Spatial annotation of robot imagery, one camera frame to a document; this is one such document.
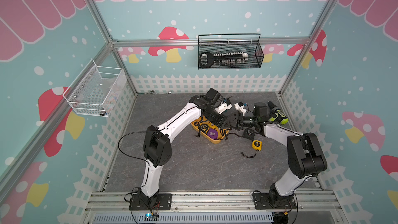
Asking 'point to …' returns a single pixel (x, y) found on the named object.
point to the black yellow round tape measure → (204, 127)
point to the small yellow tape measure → (257, 145)
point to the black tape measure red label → (248, 132)
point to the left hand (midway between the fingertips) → (223, 125)
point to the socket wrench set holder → (208, 59)
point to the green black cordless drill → (278, 115)
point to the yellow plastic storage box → (222, 132)
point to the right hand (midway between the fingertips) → (226, 121)
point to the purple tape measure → (212, 133)
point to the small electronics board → (151, 217)
